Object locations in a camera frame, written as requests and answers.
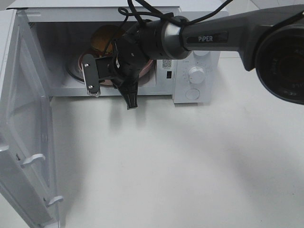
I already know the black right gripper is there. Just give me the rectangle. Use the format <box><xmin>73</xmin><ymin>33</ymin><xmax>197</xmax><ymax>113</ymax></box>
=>
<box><xmin>82</xmin><ymin>39</ymin><xmax>143</xmax><ymax>110</ymax></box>

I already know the pink round plate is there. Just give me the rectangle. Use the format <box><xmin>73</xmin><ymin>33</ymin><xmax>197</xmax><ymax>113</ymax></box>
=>
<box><xmin>76</xmin><ymin>49</ymin><xmax>154</xmax><ymax>87</ymax></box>

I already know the burger with sesame-free bun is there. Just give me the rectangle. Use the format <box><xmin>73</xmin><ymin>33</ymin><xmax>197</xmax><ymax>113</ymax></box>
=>
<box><xmin>90</xmin><ymin>25</ymin><xmax>125</xmax><ymax>57</ymax></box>

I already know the round door release button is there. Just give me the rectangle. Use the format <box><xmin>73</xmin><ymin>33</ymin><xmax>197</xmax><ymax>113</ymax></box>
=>
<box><xmin>186</xmin><ymin>88</ymin><xmax>200</xmax><ymax>100</ymax></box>

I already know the white timer knob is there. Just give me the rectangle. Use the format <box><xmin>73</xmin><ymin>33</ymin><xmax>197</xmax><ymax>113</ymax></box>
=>
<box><xmin>188</xmin><ymin>66</ymin><xmax>206</xmax><ymax>84</ymax></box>

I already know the white microwave door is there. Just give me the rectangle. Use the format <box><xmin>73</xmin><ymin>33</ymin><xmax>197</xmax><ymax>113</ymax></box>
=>
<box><xmin>0</xmin><ymin>9</ymin><xmax>63</xmax><ymax>228</ymax></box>

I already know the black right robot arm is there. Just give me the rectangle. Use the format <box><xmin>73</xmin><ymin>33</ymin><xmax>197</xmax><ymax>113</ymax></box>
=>
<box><xmin>82</xmin><ymin>0</ymin><xmax>304</xmax><ymax>109</ymax></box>

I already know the white warning label sticker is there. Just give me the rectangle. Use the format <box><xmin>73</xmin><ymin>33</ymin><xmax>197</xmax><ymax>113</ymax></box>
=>
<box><xmin>162</xmin><ymin>59</ymin><xmax>172</xmax><ymax>69</ymax></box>

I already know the white microwave oven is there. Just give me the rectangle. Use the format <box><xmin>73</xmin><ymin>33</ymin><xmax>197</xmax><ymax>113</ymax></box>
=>
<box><xmin>9</xmin><ymin>0</ymin><xmax>219</xmax><ymax>103</ymax></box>

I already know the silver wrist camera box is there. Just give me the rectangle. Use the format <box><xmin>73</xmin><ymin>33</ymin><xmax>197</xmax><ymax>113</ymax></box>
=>
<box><xmin>87</xmin><ymin>91</ymin><xmax>101</xmax><ymax>97</ymax></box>

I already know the black camera cable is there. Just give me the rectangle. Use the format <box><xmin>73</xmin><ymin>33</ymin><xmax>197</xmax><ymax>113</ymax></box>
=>
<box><xmin>99</xmin><ymin>0</ymin><xmax>232</xmax><ymax>55</ymax></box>

